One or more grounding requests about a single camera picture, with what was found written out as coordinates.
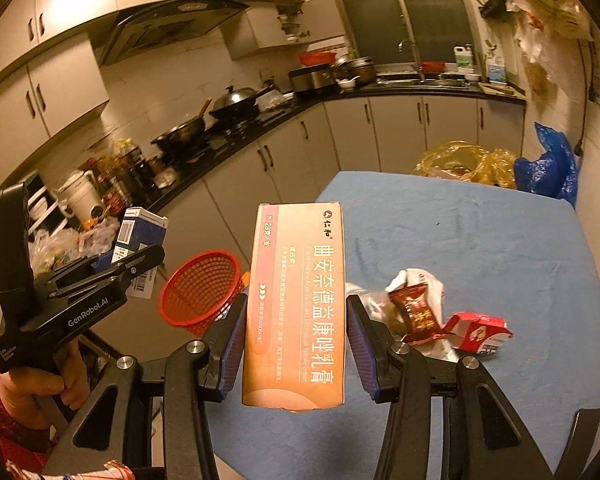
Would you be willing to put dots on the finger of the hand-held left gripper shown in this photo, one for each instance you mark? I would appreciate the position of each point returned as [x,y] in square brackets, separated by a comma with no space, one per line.
[72,269]
[140,260]

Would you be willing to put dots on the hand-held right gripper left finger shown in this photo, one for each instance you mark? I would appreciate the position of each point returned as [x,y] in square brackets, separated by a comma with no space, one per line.
[232,345]

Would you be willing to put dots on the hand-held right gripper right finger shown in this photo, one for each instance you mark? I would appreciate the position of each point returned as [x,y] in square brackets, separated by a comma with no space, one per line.
[365,355]

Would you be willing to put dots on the small white packet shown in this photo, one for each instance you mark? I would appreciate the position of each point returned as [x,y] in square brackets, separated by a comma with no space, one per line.
[137,227]

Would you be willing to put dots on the red plastic basket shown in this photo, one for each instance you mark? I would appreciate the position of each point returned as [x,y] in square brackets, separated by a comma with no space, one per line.
[200,290]

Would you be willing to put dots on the dark red candy wrapper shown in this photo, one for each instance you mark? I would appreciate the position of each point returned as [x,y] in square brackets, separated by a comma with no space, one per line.
[417,315]

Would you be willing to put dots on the orange medicine box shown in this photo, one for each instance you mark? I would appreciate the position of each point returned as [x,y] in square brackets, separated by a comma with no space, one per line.
[295,310]

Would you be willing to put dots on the white tissue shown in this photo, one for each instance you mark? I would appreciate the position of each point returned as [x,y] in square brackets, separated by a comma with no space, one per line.
[415,280]

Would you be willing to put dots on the red and white carton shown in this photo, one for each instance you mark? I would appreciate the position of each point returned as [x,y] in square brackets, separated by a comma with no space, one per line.
[480,332]

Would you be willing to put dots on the person's left forearm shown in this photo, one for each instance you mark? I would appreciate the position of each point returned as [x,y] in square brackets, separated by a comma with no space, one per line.
[2,430]

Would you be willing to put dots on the person's left hand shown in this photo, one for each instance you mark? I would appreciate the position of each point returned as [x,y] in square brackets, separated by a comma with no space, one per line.
[35,395]

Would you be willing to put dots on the crumpled clear plastic bag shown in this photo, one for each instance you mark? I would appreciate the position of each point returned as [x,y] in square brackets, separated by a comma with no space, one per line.
[65,246]

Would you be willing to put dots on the white electric kettle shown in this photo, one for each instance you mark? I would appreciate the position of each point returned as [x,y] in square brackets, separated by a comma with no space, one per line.
[80,195]

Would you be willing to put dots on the row of condiment bottles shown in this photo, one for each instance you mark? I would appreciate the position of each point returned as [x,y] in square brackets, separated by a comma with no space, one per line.
[120,175]

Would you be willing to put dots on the dark wok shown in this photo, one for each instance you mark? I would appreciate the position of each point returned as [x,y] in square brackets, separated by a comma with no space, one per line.
[180,135]

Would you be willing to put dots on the wooden spatula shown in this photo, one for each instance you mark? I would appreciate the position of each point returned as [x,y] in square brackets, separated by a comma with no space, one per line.
[205,108]

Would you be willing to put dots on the blue tablecloth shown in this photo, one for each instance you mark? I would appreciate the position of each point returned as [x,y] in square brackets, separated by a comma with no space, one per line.
[505,260]

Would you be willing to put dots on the wok with steel lid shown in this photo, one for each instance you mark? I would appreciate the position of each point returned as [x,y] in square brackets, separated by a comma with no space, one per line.
[235,100]

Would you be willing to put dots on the white plastic bag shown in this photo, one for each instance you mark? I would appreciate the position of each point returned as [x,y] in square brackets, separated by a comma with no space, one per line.
[275,101]

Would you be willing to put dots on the black kitchen countertop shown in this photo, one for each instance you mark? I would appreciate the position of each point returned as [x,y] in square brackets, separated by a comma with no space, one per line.
[290,110]

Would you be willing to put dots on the yellow plastic bag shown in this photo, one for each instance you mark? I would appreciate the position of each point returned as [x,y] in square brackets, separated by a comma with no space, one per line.
[460,160]

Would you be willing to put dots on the white base cabinets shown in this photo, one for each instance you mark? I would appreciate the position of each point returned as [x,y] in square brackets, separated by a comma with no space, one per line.
[380,130]

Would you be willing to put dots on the range hood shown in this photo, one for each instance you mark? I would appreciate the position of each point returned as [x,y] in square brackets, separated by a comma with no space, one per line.
[175,25]

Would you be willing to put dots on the steel pot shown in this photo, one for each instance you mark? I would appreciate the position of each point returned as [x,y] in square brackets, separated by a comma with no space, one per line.
[360,69]
[312,80]

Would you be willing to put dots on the blue plastic bag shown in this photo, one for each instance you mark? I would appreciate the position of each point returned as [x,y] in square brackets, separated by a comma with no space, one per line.
[547,165]

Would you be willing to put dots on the red plastic basin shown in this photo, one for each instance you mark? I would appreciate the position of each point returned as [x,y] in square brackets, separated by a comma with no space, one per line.
[317,58]

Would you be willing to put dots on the white bowl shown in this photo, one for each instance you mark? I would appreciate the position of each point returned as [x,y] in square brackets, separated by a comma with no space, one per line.
[347,82]

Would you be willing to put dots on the open shelf with bowls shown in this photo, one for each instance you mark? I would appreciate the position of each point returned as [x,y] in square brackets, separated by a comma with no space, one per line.
[290,25]

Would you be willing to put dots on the small red dish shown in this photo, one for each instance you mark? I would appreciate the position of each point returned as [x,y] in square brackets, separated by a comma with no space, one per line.
[432,66]

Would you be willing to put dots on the steel faucet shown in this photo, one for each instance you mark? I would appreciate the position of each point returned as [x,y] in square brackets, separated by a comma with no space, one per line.
[414,57]

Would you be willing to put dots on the white jug green label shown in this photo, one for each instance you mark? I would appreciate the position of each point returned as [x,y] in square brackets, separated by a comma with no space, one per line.
[463,59]

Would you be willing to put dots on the blue detergent bottle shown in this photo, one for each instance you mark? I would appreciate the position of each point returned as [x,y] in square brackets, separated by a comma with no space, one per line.
[495,69]

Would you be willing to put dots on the dark window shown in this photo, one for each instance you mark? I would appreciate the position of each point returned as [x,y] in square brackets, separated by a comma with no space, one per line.
[400,10]

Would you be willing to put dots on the hanging plastic bags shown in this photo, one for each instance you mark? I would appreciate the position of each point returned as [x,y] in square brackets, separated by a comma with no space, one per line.
[550,25]

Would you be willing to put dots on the white wall cabinets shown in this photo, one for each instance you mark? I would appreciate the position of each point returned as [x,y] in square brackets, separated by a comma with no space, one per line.
[70,35]

